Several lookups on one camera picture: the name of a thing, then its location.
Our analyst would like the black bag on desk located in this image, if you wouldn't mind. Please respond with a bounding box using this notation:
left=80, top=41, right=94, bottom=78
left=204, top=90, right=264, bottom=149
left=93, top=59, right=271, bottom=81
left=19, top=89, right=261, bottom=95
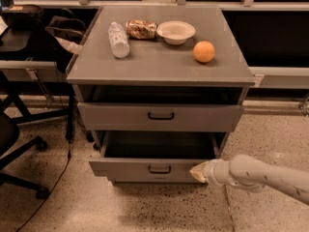
left=1, top=4, right=44, bottom=30

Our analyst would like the grey drawer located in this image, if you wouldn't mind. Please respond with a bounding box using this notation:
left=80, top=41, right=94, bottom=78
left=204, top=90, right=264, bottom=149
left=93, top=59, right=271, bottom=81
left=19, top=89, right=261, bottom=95
left=77, top=102, right=243, bottom=132
left=90, top=130, right=229, bottom=185

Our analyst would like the crumpled gold snack bag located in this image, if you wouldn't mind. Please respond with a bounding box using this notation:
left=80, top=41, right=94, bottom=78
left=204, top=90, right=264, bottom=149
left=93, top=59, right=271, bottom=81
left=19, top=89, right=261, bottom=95
left=126, top=19, right=157, bottom=40

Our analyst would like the orange fruit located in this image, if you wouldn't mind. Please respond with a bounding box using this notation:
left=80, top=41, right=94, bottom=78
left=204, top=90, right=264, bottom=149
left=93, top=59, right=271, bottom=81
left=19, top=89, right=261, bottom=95
left=193, top=41, right=215, bottom=63

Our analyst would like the clear plastic water bottle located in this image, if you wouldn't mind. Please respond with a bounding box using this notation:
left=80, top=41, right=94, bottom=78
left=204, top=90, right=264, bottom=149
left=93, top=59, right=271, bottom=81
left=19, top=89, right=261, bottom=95
left=108, top=22, right=130, bottom=58

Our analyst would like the white bowl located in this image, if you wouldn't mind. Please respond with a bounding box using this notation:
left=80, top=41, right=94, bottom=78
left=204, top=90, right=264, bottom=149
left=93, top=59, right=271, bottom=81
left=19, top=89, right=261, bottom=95
left=156, top=21, right=195, bottom=45

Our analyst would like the black office chair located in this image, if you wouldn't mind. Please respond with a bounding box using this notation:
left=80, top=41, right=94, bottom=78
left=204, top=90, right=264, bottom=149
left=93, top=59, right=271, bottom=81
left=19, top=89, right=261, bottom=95
left=0, top=97, right=49, bottom=199

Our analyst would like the grey drawer cabinet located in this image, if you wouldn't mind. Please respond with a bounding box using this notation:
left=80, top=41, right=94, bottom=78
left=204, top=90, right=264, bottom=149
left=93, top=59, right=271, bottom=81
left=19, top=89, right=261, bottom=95
left=67, top=5, right=254, bottom=147

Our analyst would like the dark jacket with white cloth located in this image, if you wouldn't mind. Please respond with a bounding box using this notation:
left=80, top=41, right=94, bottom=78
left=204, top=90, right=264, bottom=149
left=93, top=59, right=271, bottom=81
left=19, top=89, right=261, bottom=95
left=45, top=15, right=87, bottom=54

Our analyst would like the black floor cable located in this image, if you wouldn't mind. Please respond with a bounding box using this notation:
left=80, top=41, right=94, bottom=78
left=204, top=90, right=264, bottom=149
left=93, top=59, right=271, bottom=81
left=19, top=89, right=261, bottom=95
left=14, top=80, right=72, bottom=232

